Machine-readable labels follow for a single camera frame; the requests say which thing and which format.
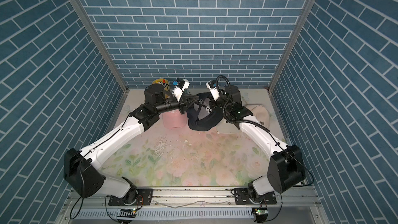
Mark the beige Colorado baseball cap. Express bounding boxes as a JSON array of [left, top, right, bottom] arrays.
[[246, 105, 271, 129]]

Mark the black baseball cap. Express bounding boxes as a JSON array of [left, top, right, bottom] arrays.
[[186, 92, 223, 131]]

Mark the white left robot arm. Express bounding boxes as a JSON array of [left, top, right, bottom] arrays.
[[64, 78, 199, 205]]

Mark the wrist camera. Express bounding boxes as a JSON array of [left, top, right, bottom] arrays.
[[172, 78, 190, 102], [206, 80, 220, 101]]

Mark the pink baseball cap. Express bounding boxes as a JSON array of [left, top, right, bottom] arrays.
[[161, 110, 188, 129]]

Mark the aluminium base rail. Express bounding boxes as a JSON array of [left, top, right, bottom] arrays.
[[55, 186, 329, 224]]

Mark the cream white baseball cap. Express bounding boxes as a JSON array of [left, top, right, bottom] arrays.
[[216, 119, 240, 134]]

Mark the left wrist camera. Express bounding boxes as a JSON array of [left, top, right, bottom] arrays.
[[172, 78, 190, 102]]

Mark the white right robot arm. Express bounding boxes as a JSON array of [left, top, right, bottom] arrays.
[[206, 75, 306, 203]]

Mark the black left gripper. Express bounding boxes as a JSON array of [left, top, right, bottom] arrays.
[[154, 93, 198, 116]]

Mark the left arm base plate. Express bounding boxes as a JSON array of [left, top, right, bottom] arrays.
[[108, 188, 153, 207]]

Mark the yellow pen holder cup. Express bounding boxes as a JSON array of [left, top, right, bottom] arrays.
[[152, 78, 170, 91]]

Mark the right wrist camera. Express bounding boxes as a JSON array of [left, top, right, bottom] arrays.
[[206, 80, 220, 101]]

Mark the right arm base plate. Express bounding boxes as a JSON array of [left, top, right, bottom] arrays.
[[230, 187, 277, 205]]

